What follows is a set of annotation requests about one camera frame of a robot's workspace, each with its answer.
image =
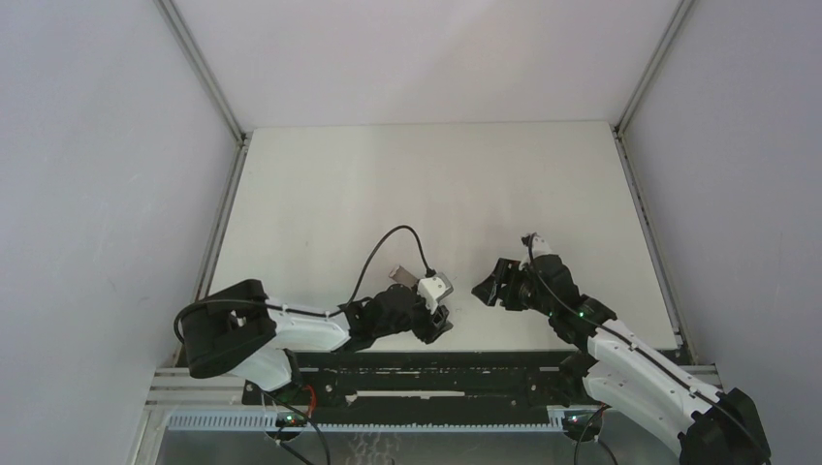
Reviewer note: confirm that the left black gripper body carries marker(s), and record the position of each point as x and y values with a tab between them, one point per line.
418	320

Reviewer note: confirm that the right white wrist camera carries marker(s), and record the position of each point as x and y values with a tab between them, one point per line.
537	246

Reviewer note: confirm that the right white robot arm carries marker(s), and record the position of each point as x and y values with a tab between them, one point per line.
699	422

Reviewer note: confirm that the right green circuit board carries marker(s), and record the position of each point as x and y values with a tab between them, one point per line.
577	422

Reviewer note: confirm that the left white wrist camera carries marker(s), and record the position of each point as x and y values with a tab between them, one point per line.
433	290

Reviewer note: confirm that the red white staple box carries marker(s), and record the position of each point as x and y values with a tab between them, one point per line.
402	276

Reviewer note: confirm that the left green circuit board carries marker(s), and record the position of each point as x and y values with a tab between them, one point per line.
291	421

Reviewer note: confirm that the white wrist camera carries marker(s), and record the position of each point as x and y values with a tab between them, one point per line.
433	290
537	246

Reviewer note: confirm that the green circuit board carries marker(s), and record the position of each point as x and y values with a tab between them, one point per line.
291	421
577	422

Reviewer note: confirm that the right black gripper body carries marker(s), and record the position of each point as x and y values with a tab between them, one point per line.
521	293

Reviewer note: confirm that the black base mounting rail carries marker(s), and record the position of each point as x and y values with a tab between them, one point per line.
429	388

